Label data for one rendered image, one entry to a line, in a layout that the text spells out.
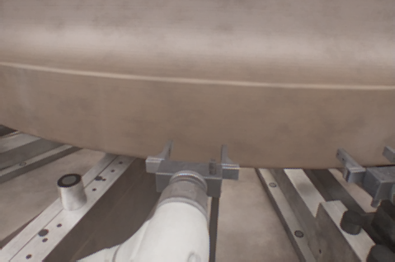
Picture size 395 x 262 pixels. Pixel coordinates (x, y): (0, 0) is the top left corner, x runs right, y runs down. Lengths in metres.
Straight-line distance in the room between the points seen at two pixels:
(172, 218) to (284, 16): 0.64
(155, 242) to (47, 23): 0.88
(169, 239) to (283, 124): 0.49
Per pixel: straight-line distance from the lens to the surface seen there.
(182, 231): 0.40
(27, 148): 1.98
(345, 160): 0.72
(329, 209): 1.05
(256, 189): 1.64
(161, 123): 0.79
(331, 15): 0.90
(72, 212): 0.99
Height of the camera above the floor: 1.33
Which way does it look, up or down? 22 degrees down
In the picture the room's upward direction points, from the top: 1 degrees clockwise
